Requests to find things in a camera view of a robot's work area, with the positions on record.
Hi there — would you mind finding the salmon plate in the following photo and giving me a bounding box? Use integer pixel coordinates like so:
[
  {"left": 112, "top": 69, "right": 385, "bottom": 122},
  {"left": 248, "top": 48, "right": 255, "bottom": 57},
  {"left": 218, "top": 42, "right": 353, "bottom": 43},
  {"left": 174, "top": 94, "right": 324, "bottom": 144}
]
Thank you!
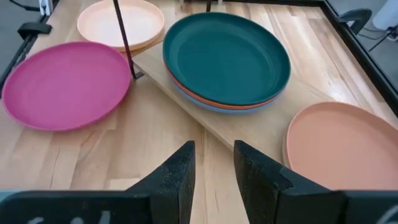
[{"left": 282, "top": 101, "right": 398, "bottom": 191}]

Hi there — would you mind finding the white cylindrical object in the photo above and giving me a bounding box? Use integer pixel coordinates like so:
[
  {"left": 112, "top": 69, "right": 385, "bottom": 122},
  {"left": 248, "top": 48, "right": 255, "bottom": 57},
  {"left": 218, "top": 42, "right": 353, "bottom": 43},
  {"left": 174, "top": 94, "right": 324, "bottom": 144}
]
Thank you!
[{"left": 372, "top": 0, "right": 398, "bottom": 31}]

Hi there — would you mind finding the orange plate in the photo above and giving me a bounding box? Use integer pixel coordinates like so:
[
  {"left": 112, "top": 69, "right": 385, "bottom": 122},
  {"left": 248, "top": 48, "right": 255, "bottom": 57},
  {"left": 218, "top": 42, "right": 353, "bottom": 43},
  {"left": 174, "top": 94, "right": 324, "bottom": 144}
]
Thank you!
[{"left": 164, "top": 63, "right": 277, "bottom": 111}]

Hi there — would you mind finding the dark green plate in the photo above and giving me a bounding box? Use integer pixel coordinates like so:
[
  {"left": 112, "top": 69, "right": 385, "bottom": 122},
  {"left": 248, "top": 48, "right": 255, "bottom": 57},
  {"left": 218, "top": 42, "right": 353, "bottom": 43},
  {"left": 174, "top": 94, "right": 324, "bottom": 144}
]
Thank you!
[{"left": 162, "top": 11, "right": 292, "bottom": 106}]

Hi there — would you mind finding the wooden shelf with black legs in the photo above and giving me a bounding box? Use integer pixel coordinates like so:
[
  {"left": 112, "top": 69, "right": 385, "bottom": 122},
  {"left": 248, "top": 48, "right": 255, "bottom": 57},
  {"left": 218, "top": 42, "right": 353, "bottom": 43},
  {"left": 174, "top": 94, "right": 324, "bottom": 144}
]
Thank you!
[{"left": 112, "top": 0, "right": 340, "bottom": 164}]

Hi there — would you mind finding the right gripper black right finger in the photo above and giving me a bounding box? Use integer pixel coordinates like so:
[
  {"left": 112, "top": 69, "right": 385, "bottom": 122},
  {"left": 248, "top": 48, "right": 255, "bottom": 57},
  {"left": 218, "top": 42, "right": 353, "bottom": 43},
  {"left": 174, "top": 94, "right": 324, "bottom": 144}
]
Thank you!
[{"left": 233, "top": 139, "right": 346, "bottom": 224}]

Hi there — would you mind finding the light blue plate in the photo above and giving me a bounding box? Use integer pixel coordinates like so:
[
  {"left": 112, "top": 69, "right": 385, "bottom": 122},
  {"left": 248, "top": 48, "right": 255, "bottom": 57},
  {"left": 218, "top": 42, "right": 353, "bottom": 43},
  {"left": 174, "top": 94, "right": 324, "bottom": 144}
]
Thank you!
[{"left": 169, "top": 77, "right": 279, "bottom": 114}]

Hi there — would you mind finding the pink plate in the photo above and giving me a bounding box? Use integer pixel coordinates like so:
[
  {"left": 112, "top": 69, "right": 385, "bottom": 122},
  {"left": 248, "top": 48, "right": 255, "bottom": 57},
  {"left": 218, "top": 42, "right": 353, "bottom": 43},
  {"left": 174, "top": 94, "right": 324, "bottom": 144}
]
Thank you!
[{"left": 1, "top": 41, "right": 132, "bottom": 131}]

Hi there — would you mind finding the cream plate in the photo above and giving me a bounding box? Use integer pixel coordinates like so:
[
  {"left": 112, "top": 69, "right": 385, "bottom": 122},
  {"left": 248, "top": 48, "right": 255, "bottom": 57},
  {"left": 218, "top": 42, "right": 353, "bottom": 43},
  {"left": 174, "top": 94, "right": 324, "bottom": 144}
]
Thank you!
[{"left": 76, "top": 0, "right": 165, "bottom": 53}]

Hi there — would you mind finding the black table clamp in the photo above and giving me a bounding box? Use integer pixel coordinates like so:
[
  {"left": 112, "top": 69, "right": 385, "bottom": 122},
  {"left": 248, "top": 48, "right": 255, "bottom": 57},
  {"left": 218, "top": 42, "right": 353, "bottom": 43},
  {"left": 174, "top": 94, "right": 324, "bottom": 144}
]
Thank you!
[
  {"left": 17, "top": 22, "right": 53, "bottom": 40},
  {"left": 338, "top": 8, "right": 373, "bottom": 35}
]

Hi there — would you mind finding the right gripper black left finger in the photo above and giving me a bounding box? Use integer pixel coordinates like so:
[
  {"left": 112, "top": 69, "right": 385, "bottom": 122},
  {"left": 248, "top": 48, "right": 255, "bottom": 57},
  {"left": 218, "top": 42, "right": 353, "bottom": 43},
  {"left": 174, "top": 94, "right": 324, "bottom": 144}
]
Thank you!
[{"left": 126, "top": 140, "right": 197, "bottom": 224}]

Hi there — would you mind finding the black cable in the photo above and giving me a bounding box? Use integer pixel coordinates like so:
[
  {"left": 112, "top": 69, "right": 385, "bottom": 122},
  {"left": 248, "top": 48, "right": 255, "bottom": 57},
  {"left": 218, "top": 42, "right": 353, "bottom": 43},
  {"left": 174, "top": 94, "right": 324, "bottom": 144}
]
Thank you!
[{"left": 357, "top": 26, "right": 398, "bottom": 52}]

